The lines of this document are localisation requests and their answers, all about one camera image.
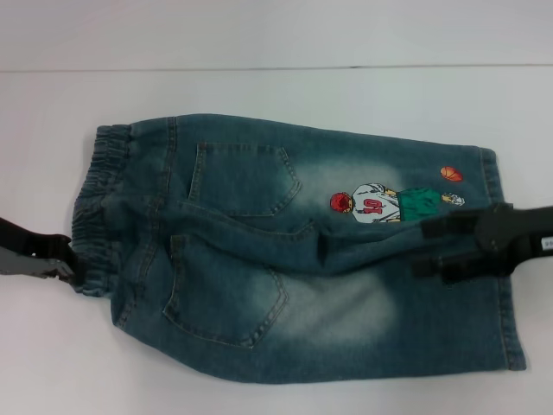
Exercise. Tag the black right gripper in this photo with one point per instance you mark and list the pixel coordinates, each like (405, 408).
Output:
(518, 233)

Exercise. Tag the blue denim shorts with embroidery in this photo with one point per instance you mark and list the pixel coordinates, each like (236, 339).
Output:
(268, 207)

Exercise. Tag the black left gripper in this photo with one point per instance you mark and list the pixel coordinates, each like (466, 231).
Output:
(26, 255)

